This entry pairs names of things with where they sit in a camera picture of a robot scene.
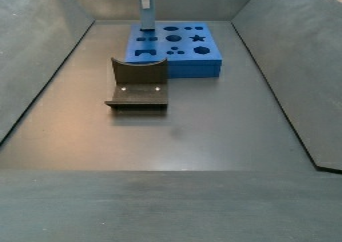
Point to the blue shape sorter block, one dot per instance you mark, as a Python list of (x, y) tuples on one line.
[(185, 43)]

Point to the black curved stand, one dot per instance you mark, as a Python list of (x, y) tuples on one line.
[(141, 84)]

